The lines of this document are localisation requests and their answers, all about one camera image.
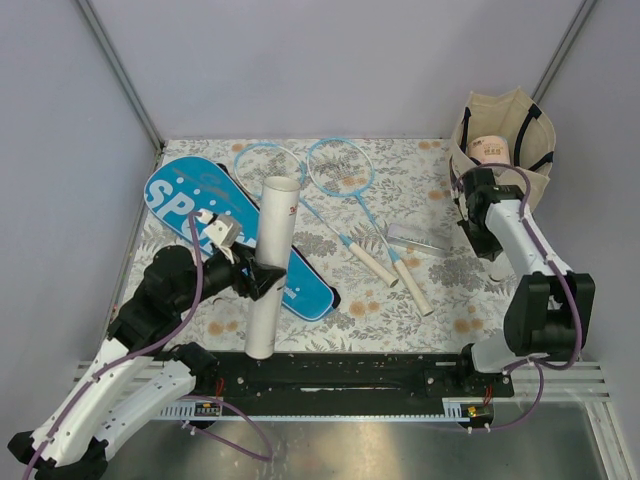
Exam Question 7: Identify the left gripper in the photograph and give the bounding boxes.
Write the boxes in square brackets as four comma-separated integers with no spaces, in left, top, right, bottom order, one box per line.
[175,240,287,312]

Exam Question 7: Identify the white shuttlecock tube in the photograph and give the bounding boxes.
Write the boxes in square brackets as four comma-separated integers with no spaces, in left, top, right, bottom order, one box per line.
[244,176,301,360]

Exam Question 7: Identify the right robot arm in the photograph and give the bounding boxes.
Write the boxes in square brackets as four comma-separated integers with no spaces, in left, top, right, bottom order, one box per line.
[450,163,595,396]

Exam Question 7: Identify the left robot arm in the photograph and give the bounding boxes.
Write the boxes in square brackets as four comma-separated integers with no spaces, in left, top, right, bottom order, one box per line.
[8,244,285,479]

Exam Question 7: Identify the left blue badminton racket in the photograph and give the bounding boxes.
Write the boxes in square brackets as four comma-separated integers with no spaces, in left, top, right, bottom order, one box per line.
[233,142,398,287]

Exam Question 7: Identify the blue badminton racket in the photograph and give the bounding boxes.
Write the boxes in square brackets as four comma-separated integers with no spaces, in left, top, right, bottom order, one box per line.
[306,138,433,317]
[233,142,398,287]

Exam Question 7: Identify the right blue badminton racket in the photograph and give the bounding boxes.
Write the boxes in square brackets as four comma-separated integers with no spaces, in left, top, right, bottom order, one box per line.
[306,138,433,317]

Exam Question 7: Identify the paper roll in tote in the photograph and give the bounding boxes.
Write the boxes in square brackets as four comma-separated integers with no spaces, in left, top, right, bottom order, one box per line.
[467,135,511,165]

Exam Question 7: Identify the floral table mat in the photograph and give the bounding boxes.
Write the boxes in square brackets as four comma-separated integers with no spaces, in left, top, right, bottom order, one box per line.
[117,137,539,354]

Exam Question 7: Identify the blue racket cover bag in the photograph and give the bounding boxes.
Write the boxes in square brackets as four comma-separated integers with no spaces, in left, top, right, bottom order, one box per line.
[143,155,343,322]

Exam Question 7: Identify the beige canvas tote bag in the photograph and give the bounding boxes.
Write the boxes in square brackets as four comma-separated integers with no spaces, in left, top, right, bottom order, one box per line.
[445,88,556,219]

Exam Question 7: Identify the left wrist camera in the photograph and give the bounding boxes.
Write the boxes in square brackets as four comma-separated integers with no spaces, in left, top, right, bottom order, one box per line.
[198,209,241,264]

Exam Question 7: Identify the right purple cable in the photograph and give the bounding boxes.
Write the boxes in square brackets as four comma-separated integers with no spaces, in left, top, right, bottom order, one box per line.
[449,164,586,436]

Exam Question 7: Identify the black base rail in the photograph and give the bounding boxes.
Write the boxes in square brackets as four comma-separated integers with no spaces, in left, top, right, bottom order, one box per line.
[195,351,514,418]

